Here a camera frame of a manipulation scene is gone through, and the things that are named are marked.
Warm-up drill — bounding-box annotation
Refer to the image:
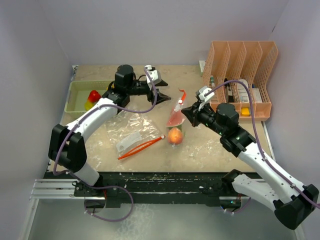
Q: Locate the black item in organizer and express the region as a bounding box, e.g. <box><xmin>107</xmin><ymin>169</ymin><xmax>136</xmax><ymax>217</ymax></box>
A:
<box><xmin>224</xmin><ymin>83</ymin><xmax>234</xmax><ymax>103</ymax></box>

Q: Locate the orange plastic file organizer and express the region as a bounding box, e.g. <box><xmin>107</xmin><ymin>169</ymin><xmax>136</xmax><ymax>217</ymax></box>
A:
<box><xmin>202</xmin><ymin>41</ymin><xmax>279</xmax><ymax>121</ymax></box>

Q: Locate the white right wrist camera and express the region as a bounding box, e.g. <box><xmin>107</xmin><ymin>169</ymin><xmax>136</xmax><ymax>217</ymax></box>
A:
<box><xmin>195</xmin><ymin>85</ymin><xmax>215</xmax><ymax>111</ymax></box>

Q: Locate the red fake strawberry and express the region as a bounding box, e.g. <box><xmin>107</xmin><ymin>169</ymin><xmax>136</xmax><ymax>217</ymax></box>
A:
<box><xmin>87</xmin><ymin>90</ymin><xmax>101</xmax><ymax>103</ymax></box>

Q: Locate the white bottle in organizer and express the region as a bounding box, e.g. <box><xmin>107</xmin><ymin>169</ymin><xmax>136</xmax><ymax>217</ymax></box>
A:
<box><xmin>237</xmin><ymin>79</ymin><xmax>250</xmax><ymax>103</ymax></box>

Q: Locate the aluminium frame rail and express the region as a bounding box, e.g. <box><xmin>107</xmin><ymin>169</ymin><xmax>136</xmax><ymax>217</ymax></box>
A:
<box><xmin>29</xmin><ymin>178</ymin><xmax>83</xmax><ymax>200</ymax></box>

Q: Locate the fake watermelon slice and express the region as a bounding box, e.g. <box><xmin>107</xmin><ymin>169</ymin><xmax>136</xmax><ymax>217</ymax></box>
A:
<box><xmin>166</xmin><ymin>110</ymin><xmax>186</xmax><ymax>128</ymax></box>

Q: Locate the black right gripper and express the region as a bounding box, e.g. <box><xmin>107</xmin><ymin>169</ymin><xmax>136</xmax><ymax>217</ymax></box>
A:
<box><xmin>181</xmin><ymin>99</ymin><xmax>226</xmax><ymax>136</ymax></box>

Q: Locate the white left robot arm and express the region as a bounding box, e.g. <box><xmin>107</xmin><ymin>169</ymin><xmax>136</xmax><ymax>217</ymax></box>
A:
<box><xmin>48</xmin><ymin>64</ymin><xmax>170</xmax><ymax>196</ymax></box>

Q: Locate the white box in organizer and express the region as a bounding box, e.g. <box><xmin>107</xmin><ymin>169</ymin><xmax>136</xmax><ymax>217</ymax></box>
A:
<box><xmin>252</xmin><ymin>84</ymin><xmax>263</xmax><ymax>103</ymax></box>

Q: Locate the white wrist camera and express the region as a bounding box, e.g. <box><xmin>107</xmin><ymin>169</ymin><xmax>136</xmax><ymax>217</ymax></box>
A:
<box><xmin>144</xmin><ymin>65</ymin><xmax>162</xmax><ymax>89</ymax></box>
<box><xmin>195</xmin><ymin>85</ymin><xmax>215</xmax><ymax>111</ymax></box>

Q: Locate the small white box behind organizer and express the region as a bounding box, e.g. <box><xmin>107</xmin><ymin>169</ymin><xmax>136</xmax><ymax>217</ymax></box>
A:
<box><xmin>199</xmin><ymin>60</ymin><xmax>206</xmax><ymax>75</ymax></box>

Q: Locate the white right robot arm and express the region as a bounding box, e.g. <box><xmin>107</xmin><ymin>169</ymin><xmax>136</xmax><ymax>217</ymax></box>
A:
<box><xmin>181</xmin><ymin>102</ymin><xmax>320</xmax><ymax>230</ymax></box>

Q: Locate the white green tube in organizer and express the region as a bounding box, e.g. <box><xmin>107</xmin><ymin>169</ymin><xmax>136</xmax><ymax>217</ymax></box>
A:
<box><xmin>209</xmin><ymin>75</ymin><xmax>216</xmax><ymax>89</ymax></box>

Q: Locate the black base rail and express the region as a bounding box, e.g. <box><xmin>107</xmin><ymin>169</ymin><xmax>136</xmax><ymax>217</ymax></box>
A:
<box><xmin>73</xmin><ymin>171</ymin><xmax>253</xmax><ymax>208</ymax></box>

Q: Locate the yellow block in organizer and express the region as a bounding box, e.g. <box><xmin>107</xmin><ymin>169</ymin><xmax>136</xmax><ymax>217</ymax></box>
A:
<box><xmin>240</xmin><ymin>107</ymin><xmax>251</xmax><ymax>117</ymax></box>

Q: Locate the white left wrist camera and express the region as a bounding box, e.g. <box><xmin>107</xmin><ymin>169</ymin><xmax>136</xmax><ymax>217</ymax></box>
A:
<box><xmin>144</xmin><ymin>65</ymin><xmax>162</xmax><ymax>89</ymax></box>

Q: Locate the fake peach right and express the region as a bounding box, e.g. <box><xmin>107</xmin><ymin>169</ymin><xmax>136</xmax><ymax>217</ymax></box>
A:
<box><xmin>168</xmin><ymin>127</ymin><xmax>184</xmax><ymax>145</ymax></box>

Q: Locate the yellow fake pineapple ring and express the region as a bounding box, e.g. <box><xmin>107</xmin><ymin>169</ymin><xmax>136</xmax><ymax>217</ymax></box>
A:
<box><xmin>84</xmin><ymin>99</ymin><xmax>97</xmax><ymax>111</ymax></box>

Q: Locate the light green perforated basket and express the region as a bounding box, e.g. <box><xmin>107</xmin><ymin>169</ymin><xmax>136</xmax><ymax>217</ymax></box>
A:
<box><xmin>64</xmin><ymin>80</ymin><xmax>112</xmax><ymax>120</ymax></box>

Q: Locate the clear zip bag orange seal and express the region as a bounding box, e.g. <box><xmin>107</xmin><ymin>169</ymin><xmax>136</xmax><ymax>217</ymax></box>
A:
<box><xmin>104</xmin><ymin>111</ymin><xmax>166</xmax><ymax>160</ymax></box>

